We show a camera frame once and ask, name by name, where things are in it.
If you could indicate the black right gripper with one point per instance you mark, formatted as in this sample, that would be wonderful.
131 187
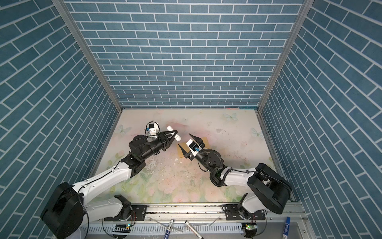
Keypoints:
196 139

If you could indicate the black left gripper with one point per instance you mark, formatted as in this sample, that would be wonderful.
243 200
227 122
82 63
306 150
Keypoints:
165 143

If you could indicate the brown kraft envelope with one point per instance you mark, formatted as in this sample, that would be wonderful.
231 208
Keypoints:
194 145

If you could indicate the white glue stick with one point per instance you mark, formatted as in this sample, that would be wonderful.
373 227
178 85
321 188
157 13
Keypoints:
176 136

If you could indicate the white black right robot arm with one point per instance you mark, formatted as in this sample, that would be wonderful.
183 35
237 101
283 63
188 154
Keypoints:
265 188

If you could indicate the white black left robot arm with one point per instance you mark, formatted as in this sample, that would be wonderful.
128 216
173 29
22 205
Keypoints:
68 208

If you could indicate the black marker pen middle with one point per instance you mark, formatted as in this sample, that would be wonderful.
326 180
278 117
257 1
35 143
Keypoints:
193 230

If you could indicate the blue marker pen left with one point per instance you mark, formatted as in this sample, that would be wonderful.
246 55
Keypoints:
168 230

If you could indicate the blue marker pen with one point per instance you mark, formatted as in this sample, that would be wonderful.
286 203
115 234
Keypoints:
168 230
286 228

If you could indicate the right circuit board green led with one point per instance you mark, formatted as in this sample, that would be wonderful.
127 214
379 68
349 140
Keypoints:
249 230

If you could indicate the circuit board green led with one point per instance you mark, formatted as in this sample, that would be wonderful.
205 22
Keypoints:
121 231
249 230

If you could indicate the left circuit board green led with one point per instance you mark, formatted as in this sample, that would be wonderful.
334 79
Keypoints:
121 231

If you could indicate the blue marker pen right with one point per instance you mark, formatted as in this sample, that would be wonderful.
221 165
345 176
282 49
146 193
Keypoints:
286 228

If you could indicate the metal corner post left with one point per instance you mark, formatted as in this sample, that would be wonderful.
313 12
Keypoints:
80 40

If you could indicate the metal corner post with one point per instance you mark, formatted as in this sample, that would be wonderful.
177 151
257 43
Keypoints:
302 14
80 40

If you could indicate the metal corner post right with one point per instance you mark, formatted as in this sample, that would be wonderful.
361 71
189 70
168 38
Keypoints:
302 14

